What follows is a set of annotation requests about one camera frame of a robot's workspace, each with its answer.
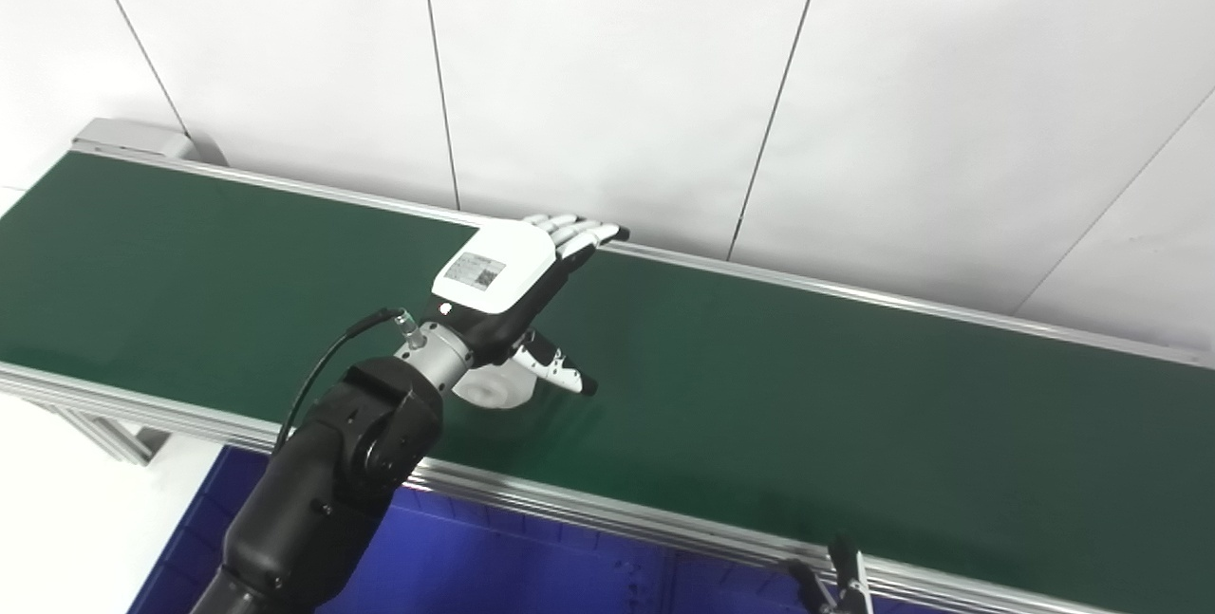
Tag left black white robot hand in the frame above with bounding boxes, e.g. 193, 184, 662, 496
431, 213, 630, 398

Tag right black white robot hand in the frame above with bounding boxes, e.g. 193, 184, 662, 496
786, 536, 875, 614

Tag white round plastic part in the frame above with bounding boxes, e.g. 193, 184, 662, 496
451, 353, 540, 412

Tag blue plastic bin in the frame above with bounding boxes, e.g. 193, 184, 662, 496
128, 446, 670, 614
663, 552, 950, 614

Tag green conveyor belt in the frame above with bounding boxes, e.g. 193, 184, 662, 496
0, 144, 1215, 614
0, 151, 1215, 614

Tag grey conveyor motor housing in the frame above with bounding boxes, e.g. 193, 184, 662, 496
73, 118, 227, 168

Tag aluminium conveyor leg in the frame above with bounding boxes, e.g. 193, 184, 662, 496
52, 403, 174, 466

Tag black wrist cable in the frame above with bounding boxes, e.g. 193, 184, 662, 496
273, 307, 424, 454

